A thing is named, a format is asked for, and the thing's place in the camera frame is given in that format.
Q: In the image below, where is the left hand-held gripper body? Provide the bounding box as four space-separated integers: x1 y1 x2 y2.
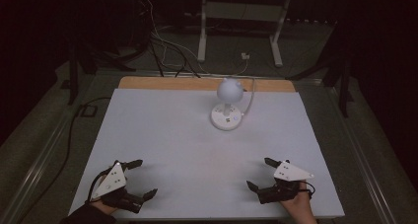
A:
90 162 146 215

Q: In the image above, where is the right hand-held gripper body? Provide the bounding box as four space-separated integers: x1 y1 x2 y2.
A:
257 160 315 205

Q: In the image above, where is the white round-headed desk lamp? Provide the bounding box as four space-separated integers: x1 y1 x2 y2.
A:
210 77 245 131

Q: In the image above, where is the person's left hand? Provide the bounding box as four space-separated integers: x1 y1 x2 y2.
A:
89 174 120 216

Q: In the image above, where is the person's right hand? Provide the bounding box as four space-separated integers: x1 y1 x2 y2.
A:
279 182 318 224

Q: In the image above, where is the white table mat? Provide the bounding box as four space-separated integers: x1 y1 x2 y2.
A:
68 87 346 220

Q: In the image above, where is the black stand leg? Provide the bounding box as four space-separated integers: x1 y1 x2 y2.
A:
285 21 356 119
59 36 137 107

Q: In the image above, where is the white metal stand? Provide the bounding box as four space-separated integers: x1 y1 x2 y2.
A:
196 0 294 68

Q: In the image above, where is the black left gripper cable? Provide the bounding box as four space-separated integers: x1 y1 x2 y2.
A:
86 164 114 203

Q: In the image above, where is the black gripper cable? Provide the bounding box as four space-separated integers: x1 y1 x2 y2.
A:
86 164 114 203
297 180 316 199

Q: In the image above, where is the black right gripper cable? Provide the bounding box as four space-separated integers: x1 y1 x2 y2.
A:
297 180 316 199

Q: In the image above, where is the long black floor cable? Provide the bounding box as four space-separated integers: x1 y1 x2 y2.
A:
15 96 112 224

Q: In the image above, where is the white lamp cable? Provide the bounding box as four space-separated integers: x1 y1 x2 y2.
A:
230 57 256 116

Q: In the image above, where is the black square floor bracket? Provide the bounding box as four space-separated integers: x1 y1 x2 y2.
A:
78 104 99 118

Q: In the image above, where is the bundle of black cables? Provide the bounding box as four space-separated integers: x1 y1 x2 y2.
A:
144 33 202 79

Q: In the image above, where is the thin white cable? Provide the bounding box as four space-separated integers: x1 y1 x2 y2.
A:
143 0 211 74

